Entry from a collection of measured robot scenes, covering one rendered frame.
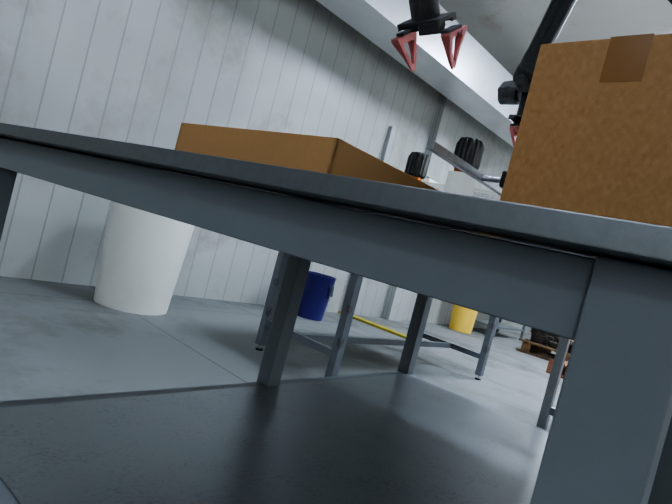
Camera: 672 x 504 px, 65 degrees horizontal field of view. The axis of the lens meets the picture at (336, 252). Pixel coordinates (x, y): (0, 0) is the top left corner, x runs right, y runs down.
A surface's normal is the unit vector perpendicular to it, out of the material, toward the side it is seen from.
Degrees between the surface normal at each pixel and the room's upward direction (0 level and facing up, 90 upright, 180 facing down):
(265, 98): 90
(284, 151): 90
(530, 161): 90
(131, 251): 94
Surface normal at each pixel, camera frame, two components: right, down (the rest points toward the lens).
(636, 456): -0.60, -0.14
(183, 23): 0.71, 0.20
